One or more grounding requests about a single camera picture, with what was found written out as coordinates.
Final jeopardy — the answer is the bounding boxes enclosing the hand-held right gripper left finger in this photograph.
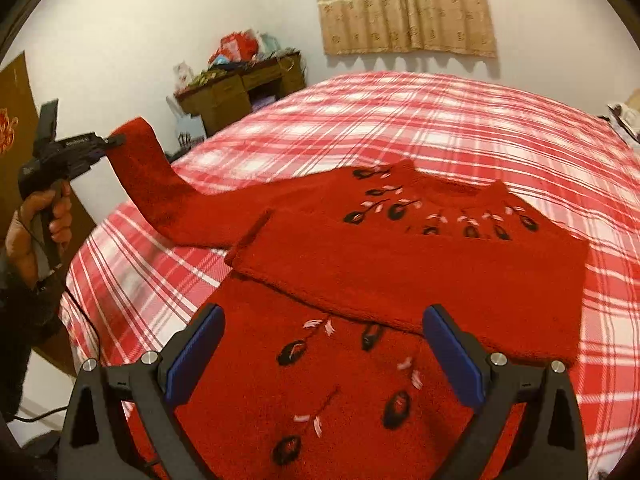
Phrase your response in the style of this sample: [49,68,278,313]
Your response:
[59,304,227,480]

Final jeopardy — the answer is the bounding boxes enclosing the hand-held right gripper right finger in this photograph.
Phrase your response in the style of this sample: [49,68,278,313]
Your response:
[421,304,590,480]

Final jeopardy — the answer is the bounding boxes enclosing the red embroidered knit sweater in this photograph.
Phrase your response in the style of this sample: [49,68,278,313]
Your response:
[107,116,591,480]

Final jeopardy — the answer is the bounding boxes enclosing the person's left forearm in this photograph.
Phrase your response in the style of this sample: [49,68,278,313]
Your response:
[0,255,63,423]

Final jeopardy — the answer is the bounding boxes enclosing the person's left hand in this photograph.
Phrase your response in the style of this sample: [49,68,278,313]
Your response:
[5,191,74,288]

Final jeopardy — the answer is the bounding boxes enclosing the brown wooden door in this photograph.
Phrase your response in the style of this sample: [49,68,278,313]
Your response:
[0,51,98,376]

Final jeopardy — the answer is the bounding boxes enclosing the red knot door decoration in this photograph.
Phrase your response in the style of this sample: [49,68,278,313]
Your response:
[0,107,20,157]

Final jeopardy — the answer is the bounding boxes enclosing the white paper bag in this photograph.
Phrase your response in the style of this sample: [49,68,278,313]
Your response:
[172,112,207,149]

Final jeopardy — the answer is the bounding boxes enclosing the white printed card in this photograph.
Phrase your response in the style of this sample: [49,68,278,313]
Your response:
[172,61,196,94]

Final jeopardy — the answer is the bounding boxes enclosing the green patterned cloth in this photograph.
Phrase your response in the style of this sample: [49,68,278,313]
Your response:
[192,67,227,87]

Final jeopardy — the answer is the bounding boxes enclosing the brown wooden desk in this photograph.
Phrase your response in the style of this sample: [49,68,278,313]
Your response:
[174,51,307,137]

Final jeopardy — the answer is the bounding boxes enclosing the pale blue packets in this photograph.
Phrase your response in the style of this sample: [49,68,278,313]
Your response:
[259,34,287,57]

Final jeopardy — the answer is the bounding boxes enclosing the red white plaid blanket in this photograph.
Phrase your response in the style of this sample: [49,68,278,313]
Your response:
[59,71,640,480]

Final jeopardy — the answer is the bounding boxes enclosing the white and dark cloth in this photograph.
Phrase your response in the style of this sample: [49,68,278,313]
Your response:
[606,102,640,147]

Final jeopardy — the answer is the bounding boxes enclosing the beige patterned curtain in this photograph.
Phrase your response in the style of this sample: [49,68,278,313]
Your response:
[312,0,498,59]

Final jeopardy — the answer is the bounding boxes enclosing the black cable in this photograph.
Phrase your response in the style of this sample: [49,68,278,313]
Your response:
[12,287,102,423]

